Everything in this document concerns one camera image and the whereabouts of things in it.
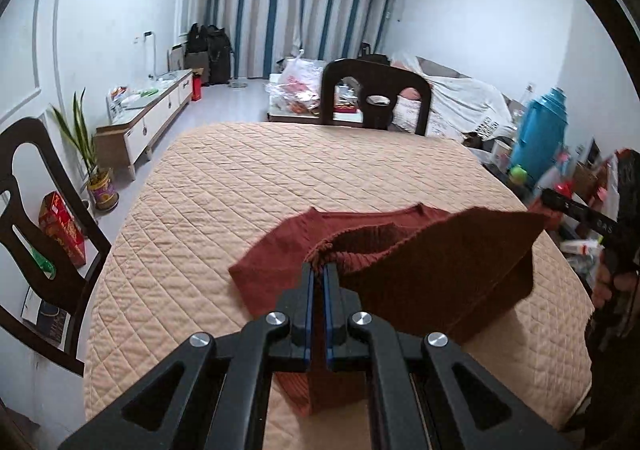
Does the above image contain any printed booklet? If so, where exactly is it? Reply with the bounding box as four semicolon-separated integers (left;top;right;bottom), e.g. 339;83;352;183
22;287;71;345

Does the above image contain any potted green plant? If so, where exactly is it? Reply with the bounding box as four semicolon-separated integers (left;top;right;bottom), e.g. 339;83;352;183
50;87;120;212

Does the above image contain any black backpack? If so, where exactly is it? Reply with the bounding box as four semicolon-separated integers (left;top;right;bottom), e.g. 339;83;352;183
206;25;233;85
185;22;208;54

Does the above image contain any white plastic bag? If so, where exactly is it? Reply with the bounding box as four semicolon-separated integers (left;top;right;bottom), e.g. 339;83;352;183
265;50;323;116

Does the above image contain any pink pillow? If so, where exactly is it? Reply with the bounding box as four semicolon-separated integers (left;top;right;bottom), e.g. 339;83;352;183
395;85;423;131

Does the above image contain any person's right forearm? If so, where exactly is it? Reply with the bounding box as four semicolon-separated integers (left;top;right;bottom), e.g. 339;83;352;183
584;305;640;436

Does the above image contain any striped curtain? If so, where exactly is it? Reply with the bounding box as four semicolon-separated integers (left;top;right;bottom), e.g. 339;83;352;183
200;0;401;81

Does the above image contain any teal thermos jug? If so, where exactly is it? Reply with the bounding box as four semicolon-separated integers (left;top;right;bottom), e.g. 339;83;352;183
510;87;568;181

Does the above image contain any person's right hand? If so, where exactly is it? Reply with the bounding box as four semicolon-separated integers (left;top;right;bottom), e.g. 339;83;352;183
592;250;640;313

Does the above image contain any dark wooden chair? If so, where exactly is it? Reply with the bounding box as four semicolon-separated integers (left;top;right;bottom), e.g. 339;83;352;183
320;58;432;137
0;117;113;378

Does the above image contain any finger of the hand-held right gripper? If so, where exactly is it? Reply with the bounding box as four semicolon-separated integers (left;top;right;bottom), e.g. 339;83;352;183
540;187;622;242

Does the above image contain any white low cabinet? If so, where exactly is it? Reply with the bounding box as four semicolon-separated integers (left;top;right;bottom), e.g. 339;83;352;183
95;69;195;181

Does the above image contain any white coffee table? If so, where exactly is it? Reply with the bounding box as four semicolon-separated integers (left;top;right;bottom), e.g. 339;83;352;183
267;72;361;124

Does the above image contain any red printed box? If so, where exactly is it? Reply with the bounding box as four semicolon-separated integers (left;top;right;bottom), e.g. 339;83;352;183
39;191;87;267

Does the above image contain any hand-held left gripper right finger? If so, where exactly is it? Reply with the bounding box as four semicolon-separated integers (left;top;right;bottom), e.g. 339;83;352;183
322;262;576;450

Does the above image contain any black bag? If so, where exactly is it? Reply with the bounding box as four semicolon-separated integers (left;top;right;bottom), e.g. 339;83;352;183
359;42;390;65

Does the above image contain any peach quilted table cover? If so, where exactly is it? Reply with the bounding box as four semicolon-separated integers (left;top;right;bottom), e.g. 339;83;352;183
82;121;601;450

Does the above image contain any white mug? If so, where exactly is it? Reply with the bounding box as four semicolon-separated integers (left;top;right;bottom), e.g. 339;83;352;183
492;139;513;171

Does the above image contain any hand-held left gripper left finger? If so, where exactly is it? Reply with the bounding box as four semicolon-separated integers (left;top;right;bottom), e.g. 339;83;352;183
59;262;317;450

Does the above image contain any red knit sweater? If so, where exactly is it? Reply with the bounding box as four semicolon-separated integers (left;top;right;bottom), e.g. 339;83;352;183
228;202;563;418

